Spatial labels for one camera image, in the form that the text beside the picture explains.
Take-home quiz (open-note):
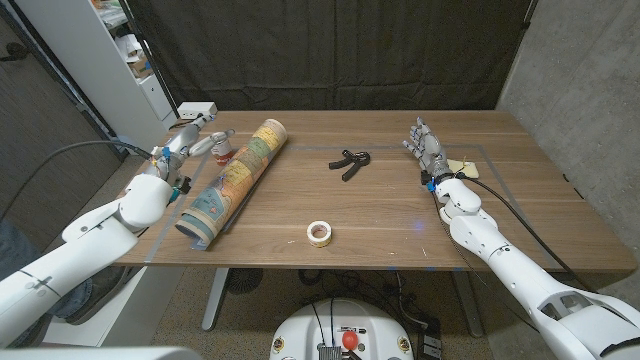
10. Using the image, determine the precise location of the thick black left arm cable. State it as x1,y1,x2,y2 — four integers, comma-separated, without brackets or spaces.
0,139,154,222

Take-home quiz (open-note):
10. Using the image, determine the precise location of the person in blue jeans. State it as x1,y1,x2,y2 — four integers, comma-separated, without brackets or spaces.
0,219,129,349

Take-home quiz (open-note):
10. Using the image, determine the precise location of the black backdrop stand pole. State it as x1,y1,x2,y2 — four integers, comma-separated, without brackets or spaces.
117,0,180,120

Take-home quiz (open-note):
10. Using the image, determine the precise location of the colourful map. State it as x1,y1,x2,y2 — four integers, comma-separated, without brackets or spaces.
174,118,289,251

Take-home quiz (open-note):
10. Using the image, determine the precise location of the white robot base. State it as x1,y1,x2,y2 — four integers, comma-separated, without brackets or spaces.
269,298,415,360

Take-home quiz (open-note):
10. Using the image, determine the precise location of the cream tape roll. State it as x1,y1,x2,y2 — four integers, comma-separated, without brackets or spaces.
306,220,333,249

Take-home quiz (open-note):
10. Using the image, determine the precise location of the grey table leg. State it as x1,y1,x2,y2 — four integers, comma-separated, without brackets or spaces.
201,268,230,332
452,272,484,339

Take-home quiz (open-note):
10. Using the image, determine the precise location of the black backdrop curtain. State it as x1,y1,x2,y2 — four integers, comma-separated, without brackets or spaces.
119,0,534,112

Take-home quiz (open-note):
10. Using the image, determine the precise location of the white power box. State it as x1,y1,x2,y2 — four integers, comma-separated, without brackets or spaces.
177,101,219,121

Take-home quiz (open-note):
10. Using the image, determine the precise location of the soup can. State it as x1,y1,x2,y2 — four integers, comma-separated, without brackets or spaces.
210,134,235,167

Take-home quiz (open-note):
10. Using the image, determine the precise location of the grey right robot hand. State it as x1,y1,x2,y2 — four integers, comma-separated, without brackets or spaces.
402,117,454,182

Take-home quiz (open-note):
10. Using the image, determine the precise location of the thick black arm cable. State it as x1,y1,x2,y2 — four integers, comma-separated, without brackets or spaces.
0,139,154,222
457,172,599,294

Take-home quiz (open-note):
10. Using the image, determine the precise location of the round black floor grille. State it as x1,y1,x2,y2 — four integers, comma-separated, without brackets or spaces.
224,268,265,295

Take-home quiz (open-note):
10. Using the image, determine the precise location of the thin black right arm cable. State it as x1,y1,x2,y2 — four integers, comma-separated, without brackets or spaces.
430,192,541,334

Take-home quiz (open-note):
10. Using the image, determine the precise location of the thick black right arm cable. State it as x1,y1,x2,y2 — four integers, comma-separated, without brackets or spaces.
457,172,599,294

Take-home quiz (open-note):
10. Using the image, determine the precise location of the white shelf cabinet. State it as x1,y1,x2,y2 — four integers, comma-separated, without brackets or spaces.
14,0,179,156

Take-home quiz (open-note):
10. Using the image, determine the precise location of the black door handle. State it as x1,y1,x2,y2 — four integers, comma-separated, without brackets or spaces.
0,41,30,63

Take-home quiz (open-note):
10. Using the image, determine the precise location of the cardboard box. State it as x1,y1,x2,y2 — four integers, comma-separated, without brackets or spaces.
127,54,154,80

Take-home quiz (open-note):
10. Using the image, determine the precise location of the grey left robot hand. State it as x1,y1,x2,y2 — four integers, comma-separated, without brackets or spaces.
149,114,236,189

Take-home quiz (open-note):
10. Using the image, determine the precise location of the black clamp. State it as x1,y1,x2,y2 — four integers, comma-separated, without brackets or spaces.
328,148,372,182

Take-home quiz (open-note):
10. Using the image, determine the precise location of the white robot torso edge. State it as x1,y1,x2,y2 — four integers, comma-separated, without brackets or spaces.
0,346,204,360

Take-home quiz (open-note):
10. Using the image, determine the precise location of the black floor power strip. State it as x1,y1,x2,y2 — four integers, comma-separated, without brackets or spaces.
417,319,444,360

